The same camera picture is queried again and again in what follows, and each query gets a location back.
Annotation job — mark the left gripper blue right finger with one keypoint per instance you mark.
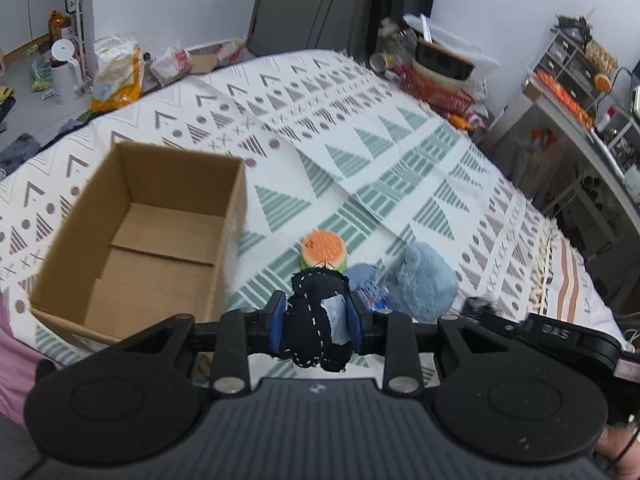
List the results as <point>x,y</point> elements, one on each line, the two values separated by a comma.
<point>359,324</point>

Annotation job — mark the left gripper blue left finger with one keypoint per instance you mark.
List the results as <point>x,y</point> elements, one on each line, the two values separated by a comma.
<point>275,311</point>

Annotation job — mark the black stitched fabric pouch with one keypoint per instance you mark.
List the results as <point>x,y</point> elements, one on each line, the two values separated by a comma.
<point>314,324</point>

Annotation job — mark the grey knitted cloth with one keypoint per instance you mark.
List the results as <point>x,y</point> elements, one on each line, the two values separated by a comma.
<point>362,276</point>

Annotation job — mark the grey fluffy plush toy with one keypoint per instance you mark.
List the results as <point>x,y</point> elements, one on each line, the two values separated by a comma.
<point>419,283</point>

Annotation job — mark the plush hamburger toy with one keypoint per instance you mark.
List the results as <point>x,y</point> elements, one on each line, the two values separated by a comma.
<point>323,248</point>

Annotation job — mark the blue tissue pack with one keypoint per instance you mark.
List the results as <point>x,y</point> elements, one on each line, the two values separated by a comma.
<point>374,300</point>

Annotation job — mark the person's right hand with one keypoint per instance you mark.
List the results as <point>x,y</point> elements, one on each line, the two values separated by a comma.
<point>621,447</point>

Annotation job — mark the brown cardboard box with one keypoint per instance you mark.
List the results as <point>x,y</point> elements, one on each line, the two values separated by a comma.
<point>154,233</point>

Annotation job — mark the white desk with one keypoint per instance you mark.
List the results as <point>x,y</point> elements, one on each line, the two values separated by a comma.
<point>548,156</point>

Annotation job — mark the patterned white green blanket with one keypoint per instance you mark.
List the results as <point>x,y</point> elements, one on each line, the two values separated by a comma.
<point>327,145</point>

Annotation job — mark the red plastic basket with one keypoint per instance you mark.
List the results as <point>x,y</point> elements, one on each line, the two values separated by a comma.
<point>442,100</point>

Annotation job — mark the pink bed sheet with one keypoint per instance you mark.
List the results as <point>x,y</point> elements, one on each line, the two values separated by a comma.
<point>18,367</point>

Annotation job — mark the white plastic bag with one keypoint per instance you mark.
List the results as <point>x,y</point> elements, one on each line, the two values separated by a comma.
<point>171,66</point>

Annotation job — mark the black white bowl container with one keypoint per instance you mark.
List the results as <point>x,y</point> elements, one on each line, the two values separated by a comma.
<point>440,66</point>

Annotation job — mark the small drawer organizer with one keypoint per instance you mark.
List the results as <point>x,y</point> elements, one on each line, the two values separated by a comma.
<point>568,65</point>

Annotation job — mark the yellow white rice bag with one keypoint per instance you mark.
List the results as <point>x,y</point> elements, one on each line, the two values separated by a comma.
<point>118,79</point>

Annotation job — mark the dark grey door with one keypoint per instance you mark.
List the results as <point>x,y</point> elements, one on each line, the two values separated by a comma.
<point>351,26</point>

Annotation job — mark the white kettle jug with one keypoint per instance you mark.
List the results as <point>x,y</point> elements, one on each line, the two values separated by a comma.
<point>66,72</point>

